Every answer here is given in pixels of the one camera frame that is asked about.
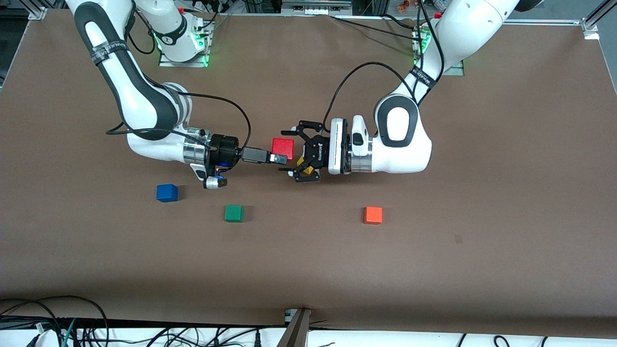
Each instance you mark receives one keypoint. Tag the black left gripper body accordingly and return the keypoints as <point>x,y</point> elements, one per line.
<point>319,153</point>

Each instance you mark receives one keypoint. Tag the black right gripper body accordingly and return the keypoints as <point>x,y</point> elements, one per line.
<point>224,150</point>

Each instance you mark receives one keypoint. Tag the red wooden block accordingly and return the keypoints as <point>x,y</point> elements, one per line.
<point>283,146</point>

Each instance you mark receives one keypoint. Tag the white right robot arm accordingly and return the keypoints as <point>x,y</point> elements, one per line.
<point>144,106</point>

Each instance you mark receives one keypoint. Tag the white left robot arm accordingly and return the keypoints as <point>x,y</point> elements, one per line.
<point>405,149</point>

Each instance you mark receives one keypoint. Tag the yellow wooden block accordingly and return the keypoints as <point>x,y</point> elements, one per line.
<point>307,170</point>

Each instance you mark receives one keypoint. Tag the green wooden block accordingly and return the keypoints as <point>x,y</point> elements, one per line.
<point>234,213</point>

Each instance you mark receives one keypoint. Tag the blue wooden block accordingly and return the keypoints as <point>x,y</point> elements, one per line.
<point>167,193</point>

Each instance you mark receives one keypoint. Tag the orange wooden block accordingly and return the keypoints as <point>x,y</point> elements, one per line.
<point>373,215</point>

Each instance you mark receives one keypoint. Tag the white power strip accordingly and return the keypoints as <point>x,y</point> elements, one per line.
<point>315,8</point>

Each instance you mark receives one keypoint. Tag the orange toy figure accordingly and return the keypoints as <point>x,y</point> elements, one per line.
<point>404,5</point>

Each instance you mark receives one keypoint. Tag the aluminium profile bar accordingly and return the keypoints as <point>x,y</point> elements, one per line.
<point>296,332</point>

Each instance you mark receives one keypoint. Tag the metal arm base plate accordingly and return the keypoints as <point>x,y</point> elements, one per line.
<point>458,71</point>
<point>185,64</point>

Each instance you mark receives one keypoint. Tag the metal corner bracket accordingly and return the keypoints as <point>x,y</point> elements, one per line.
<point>37,13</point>
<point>590,29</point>

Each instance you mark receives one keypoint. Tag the aluminium frame rail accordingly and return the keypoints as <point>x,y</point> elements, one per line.
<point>544,21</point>

